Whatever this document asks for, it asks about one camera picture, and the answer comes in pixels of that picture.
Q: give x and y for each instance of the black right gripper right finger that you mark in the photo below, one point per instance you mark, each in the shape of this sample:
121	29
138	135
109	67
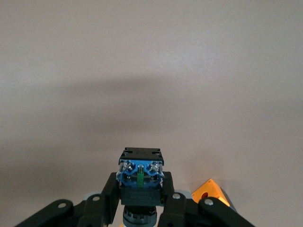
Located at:
175	208

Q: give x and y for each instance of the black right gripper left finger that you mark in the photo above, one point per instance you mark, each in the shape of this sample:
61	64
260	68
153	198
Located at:
104	205

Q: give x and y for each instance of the yellow push button blue contacts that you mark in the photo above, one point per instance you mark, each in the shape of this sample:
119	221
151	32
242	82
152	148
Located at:
139	165

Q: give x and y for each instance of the orange black button box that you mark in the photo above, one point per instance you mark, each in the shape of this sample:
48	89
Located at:
210	186

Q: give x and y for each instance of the brown table cover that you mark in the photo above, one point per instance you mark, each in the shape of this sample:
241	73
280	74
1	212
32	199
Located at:
142	71

